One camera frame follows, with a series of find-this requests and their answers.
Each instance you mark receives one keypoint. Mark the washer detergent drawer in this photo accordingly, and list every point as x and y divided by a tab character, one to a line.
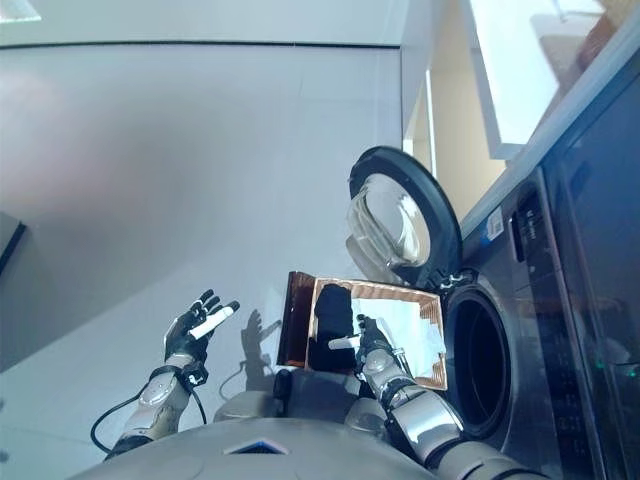
519	235

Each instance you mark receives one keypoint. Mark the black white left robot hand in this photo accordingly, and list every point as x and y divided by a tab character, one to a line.
185	335

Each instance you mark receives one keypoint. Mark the white basket liner cloth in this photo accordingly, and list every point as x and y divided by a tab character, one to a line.
405	320

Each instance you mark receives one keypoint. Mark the round glass washer door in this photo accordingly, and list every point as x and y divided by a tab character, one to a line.
400	220

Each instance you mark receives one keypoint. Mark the blue white washer sticker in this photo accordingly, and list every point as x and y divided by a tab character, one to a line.
494	227

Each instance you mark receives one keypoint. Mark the white wall cabinet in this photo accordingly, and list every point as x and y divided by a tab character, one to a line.
510	75

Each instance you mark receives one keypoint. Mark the large black garment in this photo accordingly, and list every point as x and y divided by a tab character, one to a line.
332	310

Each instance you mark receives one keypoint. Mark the grey robot torso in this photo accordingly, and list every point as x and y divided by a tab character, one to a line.
250	455

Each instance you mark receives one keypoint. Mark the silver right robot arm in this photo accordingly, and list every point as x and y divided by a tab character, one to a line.
425	425

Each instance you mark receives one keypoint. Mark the grey front-load washing machine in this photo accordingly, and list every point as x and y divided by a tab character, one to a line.
550	325

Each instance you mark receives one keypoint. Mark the silver left robot leg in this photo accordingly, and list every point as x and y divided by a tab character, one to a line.
245	400

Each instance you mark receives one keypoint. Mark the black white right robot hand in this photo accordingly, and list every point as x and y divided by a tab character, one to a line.
375	345

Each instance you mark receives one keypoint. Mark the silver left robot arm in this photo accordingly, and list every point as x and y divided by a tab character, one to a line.
160	400

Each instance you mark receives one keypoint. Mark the wicker laundry basket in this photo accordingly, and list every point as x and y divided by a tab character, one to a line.
430	310

